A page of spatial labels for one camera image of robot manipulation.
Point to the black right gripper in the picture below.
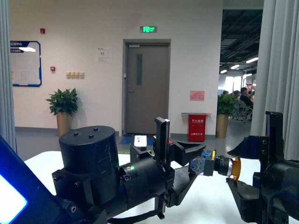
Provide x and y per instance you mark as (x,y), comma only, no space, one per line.
(251,200)

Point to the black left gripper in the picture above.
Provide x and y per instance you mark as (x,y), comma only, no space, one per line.
(151,176)

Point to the yellow push button switch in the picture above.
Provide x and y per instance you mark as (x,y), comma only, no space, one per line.
(208,162)

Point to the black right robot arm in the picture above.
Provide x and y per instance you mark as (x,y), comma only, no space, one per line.
(274,195)

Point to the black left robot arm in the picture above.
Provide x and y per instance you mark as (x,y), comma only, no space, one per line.
(92,187)

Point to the red fire extinguisher box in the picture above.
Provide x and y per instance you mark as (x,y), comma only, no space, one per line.
(196,126)

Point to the blue floor mat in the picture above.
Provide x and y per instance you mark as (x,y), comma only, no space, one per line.
(124,142)

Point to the pink paper notice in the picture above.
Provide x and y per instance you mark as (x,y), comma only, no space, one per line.
(197,95)

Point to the right potted plant gold pot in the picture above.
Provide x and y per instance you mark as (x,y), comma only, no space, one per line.
(225,108)

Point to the potted plant gold pot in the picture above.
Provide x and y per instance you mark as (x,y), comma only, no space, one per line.
(225,108)
(63,104)

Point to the seated person dark shirt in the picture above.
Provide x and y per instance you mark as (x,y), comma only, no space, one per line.
(245,98)

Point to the seated person grey hair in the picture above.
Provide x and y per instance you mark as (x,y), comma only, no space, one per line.
(236,94)

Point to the right grey curtain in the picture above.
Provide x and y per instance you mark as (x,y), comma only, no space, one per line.
(277,75)

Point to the grey curtain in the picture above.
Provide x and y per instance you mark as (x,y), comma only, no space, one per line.
(7,125)
(277,75)

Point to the grey door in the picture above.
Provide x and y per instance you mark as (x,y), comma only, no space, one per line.
(147,87)

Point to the left potted plant gold pot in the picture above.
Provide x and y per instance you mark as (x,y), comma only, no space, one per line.
(63,104)

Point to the white paper notice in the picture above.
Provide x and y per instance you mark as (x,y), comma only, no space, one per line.
(104,54)

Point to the green exit sign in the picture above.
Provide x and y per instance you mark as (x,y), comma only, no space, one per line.
(148,29)

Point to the left grey curtain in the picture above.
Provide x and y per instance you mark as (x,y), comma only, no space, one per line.
(7,125)

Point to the blue framed notice board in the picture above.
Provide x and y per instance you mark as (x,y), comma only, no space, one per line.
(26,66)

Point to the beige wall switch panel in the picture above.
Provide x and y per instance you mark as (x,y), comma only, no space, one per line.
(73,75)

